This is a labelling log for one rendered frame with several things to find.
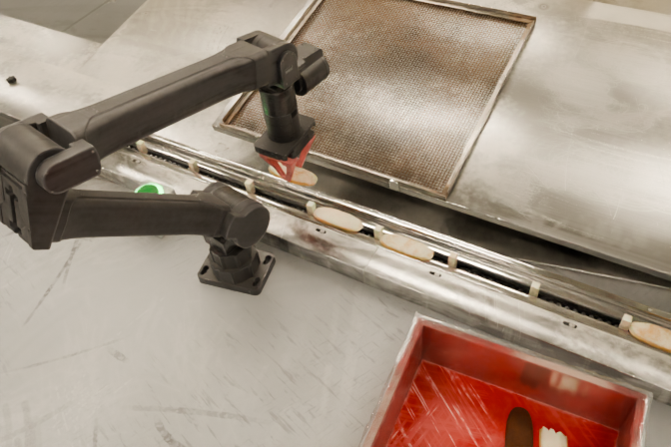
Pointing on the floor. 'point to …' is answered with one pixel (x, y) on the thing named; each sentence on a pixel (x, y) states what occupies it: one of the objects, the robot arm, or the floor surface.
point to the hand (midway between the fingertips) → (292, 170)
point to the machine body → (45, 44)
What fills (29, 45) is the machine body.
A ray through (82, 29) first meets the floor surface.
